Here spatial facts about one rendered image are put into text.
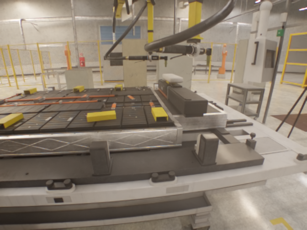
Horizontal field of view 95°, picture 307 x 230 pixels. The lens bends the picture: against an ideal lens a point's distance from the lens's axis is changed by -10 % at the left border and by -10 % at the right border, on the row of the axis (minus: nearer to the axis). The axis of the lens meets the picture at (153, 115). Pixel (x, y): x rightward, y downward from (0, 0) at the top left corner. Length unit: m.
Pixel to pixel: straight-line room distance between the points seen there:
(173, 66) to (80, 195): 5.21
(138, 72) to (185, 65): 1.65
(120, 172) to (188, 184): 0.30
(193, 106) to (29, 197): 0.91
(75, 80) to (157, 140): 4.95
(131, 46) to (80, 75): 1.89
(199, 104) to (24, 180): 0.94
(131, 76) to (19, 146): 4.83
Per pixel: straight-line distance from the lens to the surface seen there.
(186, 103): 0.94
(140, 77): 5.54
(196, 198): 1.31
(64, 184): 0.74
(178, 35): 0.52
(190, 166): 0.76
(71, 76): 5.62
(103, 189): 0.72
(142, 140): 0.81
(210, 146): 0.73
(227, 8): 0.57
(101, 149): 0.65
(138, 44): 5.52
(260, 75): 3.50
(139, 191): 0.72
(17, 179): 0.87
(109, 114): 0.91
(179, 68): 5.68
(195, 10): 0.99
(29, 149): 0.98
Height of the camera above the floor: 1.34
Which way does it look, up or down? 20 degrees down
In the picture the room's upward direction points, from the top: straight up
